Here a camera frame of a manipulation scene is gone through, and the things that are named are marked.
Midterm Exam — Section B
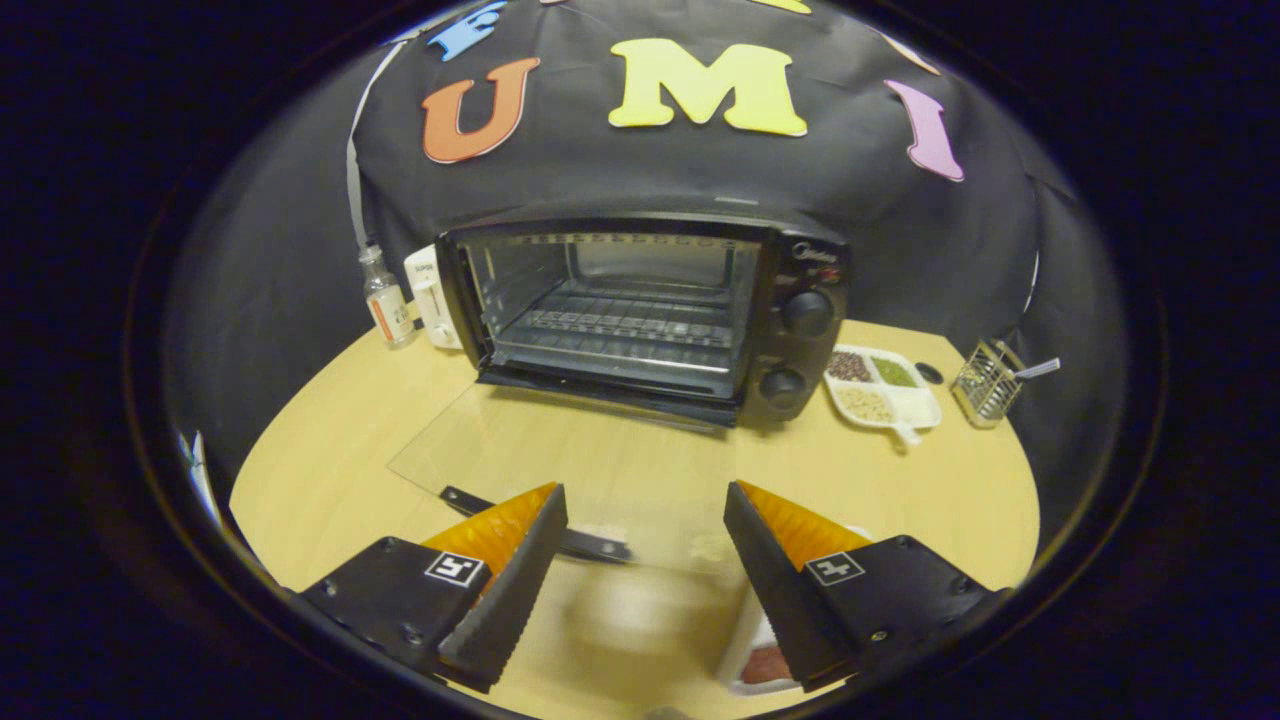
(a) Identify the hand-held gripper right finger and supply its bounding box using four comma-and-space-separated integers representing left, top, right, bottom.
722, 481, 1006, 693

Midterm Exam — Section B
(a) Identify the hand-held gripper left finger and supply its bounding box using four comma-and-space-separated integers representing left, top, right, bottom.
300, 483, 569, 694

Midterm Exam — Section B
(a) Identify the brown cooked meat piece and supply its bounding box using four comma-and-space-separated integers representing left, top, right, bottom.
740, 645, 796, 687

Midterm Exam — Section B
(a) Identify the black toaster oven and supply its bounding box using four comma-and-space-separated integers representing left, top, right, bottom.
388, 212, 853, 577

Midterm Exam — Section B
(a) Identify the white pop-up toaster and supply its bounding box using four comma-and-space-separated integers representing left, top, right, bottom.
404, 244, 464, 351

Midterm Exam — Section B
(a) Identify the white rectangular tray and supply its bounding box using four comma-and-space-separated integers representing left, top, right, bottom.
716, 585, 803, 696

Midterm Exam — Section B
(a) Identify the white divided dish with beans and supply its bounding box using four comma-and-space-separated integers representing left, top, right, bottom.
823, 344, 943, 447

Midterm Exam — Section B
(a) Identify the clear glass bottle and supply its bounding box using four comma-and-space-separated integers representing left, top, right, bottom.
359, 244, 416, 349

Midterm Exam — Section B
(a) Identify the black backdrop cloth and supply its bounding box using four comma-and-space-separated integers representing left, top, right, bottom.
163, 0, 1133, 501

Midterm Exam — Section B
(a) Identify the wire mesh utensil holder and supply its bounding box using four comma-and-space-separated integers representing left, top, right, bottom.
950, 339, 1027, 430

